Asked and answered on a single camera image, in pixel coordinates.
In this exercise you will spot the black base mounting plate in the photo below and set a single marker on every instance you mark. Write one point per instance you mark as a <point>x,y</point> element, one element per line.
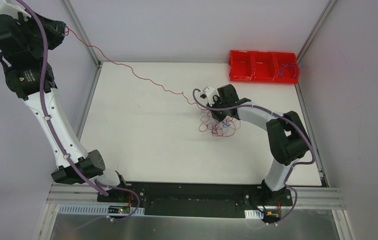
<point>197,199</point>

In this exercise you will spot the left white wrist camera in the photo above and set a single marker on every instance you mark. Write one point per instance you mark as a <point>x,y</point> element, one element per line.
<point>13,10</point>

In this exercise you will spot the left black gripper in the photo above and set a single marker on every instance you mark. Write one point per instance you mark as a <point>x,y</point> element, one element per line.
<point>57,30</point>

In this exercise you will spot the white slotted cable duct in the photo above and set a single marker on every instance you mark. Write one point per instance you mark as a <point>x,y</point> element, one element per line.
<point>100,210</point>

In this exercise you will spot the aluminium front rail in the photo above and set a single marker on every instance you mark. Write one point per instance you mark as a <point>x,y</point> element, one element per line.
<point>316,198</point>

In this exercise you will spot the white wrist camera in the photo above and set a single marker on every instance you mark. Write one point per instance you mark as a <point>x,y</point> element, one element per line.
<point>13,10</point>
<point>211,95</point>

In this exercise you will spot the red three-compartment plastic bin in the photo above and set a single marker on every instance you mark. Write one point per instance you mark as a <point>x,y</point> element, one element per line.
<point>263,67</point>

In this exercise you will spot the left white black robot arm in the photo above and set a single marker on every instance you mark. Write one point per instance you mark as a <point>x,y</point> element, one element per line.
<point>25,40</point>

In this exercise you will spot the aluminium frame post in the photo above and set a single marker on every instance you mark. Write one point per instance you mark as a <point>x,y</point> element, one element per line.
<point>79,30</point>
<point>316,28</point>

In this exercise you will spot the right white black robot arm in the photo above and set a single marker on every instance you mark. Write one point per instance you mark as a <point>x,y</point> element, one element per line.
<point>286,134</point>

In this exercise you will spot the left aluminium frame post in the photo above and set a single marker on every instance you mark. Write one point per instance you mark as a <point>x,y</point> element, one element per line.
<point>79,30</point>

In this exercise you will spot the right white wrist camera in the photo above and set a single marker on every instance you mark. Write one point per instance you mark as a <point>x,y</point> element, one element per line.
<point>211,95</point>

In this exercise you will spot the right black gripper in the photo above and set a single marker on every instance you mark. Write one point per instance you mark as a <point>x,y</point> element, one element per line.
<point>218,114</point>

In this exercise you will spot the right aluminium frame post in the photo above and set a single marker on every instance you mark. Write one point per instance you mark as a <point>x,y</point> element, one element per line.
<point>316,28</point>

